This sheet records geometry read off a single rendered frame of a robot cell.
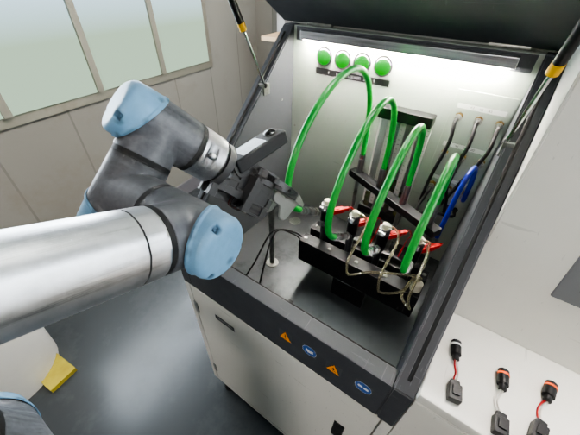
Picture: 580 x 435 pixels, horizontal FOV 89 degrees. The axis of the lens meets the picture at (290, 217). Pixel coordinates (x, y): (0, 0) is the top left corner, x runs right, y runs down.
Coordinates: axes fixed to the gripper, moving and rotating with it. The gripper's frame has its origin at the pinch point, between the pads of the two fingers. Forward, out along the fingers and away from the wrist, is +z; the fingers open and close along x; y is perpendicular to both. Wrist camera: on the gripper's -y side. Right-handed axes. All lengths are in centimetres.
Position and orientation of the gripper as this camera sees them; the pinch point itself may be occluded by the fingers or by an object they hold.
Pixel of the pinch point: (296, 198)
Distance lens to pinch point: 61.1
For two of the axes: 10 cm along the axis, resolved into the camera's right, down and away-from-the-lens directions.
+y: -4.6, 8.9, -0.4
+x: 6.5, 3.1, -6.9
